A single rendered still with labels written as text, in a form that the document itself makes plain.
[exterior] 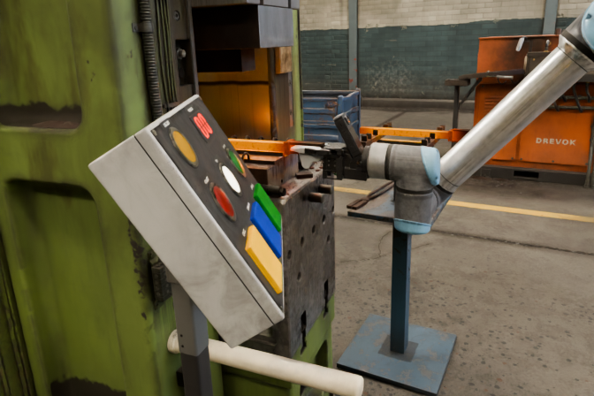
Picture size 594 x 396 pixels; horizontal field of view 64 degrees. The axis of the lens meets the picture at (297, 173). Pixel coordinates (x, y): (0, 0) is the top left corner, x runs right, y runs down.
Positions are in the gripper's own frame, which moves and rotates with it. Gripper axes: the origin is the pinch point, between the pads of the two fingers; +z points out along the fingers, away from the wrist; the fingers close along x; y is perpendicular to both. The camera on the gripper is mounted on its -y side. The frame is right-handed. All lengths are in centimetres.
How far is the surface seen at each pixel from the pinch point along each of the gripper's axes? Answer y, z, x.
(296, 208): 14.2, -3.4, -8.6
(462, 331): 100, -45, 85
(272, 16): -32.6, 3.8, -5.0
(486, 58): -7, -39, 349
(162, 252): -4, -14, -73
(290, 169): 7.3, 2.7, 1.9
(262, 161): 2.9, 6.4, -7.9
